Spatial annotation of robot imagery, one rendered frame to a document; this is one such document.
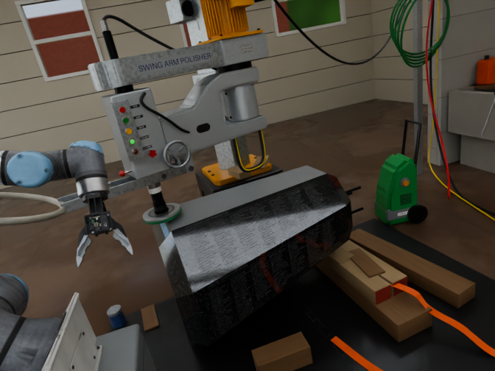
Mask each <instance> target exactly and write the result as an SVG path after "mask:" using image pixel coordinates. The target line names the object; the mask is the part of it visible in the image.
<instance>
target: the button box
mask: <svg viewBox="0 0 495 371"><path fill-rule="evenodd" d="M120 106H124V107H125V108H126V112H125V113H123V114H121V113H120V112H119V111H118V109H119V107H120ZM110 107H111V110H112V112H113V116H114V118H115V121H116V126H117V128H118V131H119V134H120V137H121V140H122V143H123V146H124V150H125V152H126V155H127V159H128V161H130V162H131V161H134V160H138V159H141V158H145V154H144V150H143V147H142V145H141V141H140V138H139V135H138V131H137V128H136V124H135V122H134V118H133V114H132V112H131V109H130V105H129V102H128V99H125V100H122V101H118V102H111V103H110ZM123 117H128V118H129V120H130V122H129V124H123V123H122V118H123ZM128 127H130V128H131V129H132V130H133V133H132V134H131V135H127V134H126V133H125V130H126V128H128ZM130 138H134V139H135V140H136V144H135V145H129V143H128V141H129V139H130ZM134 148H137V149H138V150H139V154H138V155H133V154H132V150H133V149H134Z"/></svg>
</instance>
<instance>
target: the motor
mask: <svg viewBox="0 0 495 371"><path fill-rule="evenodd" d="M253 4H254V0H200V5H201V8H202V12H203V19H204V22H205V26H206V33H207V36H208V38H212V39H211V40H206V41H203V42H201V41H199V43H197V45H201V44H206V43H213V42H215V41H218V40H223V39H228V38H236V37H241V36H246V35H254V34H259V33H263V29H260V28H259V29H257V30H256V31H251V32H246V31H248V30H249V26H248V18H247V13H246V9H245V8H246V7H249V6H251V5H253Z"/></svg>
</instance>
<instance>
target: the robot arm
mask: <svg viewBox="0 0 495 371"><path fill-rule="evenodd" d="M69 148H70V149H60V150H54V151H48V152H34V151H11V150H4V151H0V185H3V186H21V187H25V188H37V187H40V186H43V185H44V184H46V183H49V182H51V181H56V180H65V179H70V178H75V180H76V186H77V194H78V197H79V198H82V202H84V203H88V209H89V213H90V214H89V215H84V216H83V217H84V222H85V227H84V228H83V229H82V230H81V231H80V234H79V240H78V247H77V266H78V267H80V265H81V263H82V262H83V256H84V255H85V254H86V250H87V248H88V247H89V246H90V245H91V243H92V240H91V239H90V237H89V234H91V235H95V236H96V237H97V236H98V235H99V234H103V233H105V234H106V235H108V232H111V231H113V237H114V238H115V239H116V240H117V241H120V242H121V243H122V246H124V247H125V248H126V249H127V251H128V252H129V253H130V254H131V255H132V254H133V249H132V247H131V244H130V242H129V240H128V238H127V236H126V233H125V231H124V229H123V227H122V226H121V225H120V224H119V223H118V222H116V221H115V220H114V219H113V218H111V214H110V211H106V208H105V204H104V202H102V201H105V200H107V199H108V194H109V193H110V188H109V185H110V184H111V183H110V182H108V176H107V172H106V167H105V159H104V154H103V151H102V147H101V145H100V144H98V143H96V142H93V141H78V142H74V143H72V144H71V145H70V147H69ZM28 300H29V289H28V287H27V285H26V284H25V282H24V281H22V279H20V278H19V277H17V276H15V275H11V274H0V371H39V369H40V368H41V365H42V363H43V361H44V359H45V358H46V354H47V353H48V351H49V348H50V347H51V344H52V342H53V340H54V338H55V335H56V333H57V330H58V328H59V326H60V323H61V320H62V319H61V318H58V317H53V318H36V319H30V318H26V317H22V314H23V313H24V312H25V310H26V307H27V303H28Z"/></svg>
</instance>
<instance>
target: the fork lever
mask: <svg viewBox="0 0 495 371"><path fill-rule="evenodd" d="M193 170H194V166H190V167H189V171H191V172H192V171H193ZM185 173H186V168H185V167H183V168H181V169H168V170H166V171H163V172H159V173H157V174H154V175H151V176H149V177H145V178H142V179H140V180H137V179H136V178H134V177H132V176H128V177H124V178H122V179H119V180H114V181H112V182H110V183H111V184H110V185H109V188H110V193H109V194H108V199H110V198H113V197H117V196H119V195H122V194H126V193H128V192H131V191H135V190H137V189H140V188H143V187H146V186H150V185H152V184H155V183H159V182H161V181H164V180H168V179H170V178H173V177H176V176H178V175H181V174H185ZM57 200H58V202H60V201H61V202H63V203H61V204H60V207H65V208H66V212H65V213H68V212H71V211H75V210H77V209H80V208H84V207H86V206H88V203H84V202H83V199H82V198H79V197H78V194H77V193H74V194H69V195H67V196H64V197H60V198H57Z"/></svg>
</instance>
